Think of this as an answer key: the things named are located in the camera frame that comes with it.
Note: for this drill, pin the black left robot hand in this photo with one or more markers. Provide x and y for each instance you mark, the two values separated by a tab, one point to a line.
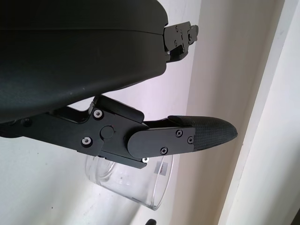
70	58

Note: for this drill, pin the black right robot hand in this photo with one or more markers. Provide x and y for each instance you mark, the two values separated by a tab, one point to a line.
150	222

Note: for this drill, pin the clear glass cup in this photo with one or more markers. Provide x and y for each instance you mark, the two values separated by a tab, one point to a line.
131	185

